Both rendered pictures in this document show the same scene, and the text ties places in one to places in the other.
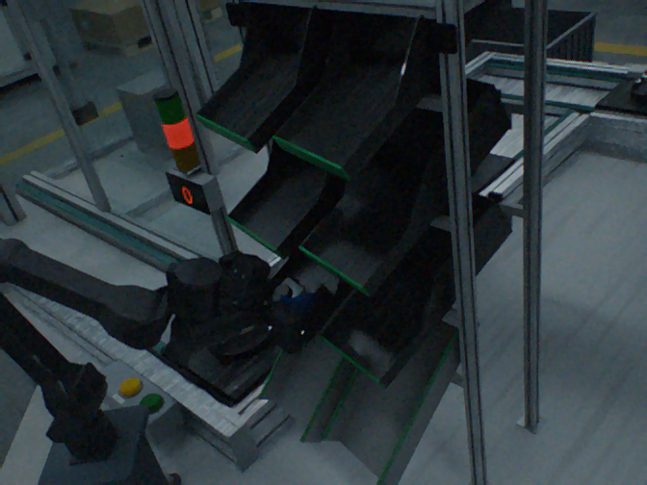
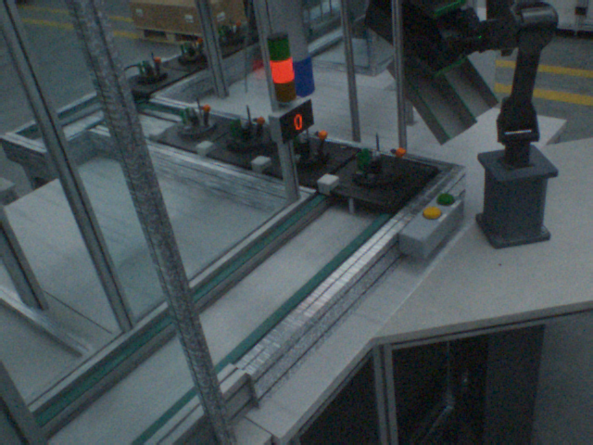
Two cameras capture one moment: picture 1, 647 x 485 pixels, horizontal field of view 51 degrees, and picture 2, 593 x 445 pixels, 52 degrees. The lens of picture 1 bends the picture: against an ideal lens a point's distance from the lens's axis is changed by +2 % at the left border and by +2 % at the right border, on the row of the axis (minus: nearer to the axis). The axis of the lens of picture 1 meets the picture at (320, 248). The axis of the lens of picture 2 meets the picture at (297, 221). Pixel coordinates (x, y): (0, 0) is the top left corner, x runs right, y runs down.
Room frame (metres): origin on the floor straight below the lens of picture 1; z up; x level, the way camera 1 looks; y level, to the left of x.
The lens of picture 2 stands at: (1.43, 1.63, 1.83)
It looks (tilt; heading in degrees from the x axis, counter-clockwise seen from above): 33 degrees down; 265
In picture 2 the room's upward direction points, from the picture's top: 9 degrees counter-clockwise
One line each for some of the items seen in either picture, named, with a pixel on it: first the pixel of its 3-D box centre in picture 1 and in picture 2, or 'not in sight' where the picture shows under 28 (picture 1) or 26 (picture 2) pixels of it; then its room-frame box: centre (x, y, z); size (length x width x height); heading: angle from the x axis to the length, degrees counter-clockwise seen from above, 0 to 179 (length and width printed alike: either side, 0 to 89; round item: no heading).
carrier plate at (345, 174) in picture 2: (242, 339); (377, 179); (1.05, 0.19, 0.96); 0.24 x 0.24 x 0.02; 40
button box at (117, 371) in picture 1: (136, 399); (432, 223); (0.97, 0.41, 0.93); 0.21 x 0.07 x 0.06; 40
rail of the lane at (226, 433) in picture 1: (114, 349); (370, 262); (1.16, 0.49, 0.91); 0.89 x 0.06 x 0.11; 40
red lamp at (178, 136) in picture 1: (178, 131); (282, 69); (1.27, 0.23, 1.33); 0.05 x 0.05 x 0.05
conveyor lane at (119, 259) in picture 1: (171, 301); (307, 248); (1.29, 0.37, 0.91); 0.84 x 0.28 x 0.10; 40
